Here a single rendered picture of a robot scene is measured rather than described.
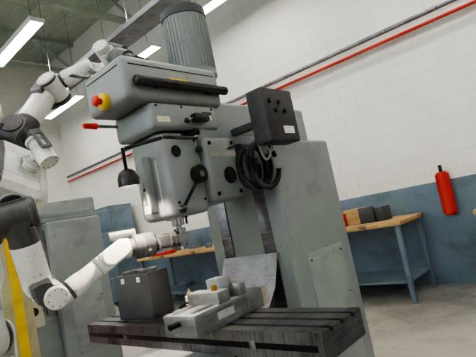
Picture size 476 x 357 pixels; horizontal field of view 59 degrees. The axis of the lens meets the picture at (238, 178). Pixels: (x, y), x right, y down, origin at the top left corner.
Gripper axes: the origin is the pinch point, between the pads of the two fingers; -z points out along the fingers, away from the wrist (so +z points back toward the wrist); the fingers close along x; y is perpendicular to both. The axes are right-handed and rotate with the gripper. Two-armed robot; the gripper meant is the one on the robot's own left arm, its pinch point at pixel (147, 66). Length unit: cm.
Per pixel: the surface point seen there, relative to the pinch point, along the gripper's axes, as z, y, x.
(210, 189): -38, -40, -7
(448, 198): -113, -43, -398
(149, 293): -24, -90, -4
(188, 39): -3.9, 15.6, -16.5
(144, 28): 236, 53, -244
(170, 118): -22.2, -16.9, 7.1
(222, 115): -25.8, -11.3, -22.3
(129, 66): -11.4, -3.0, 21.5
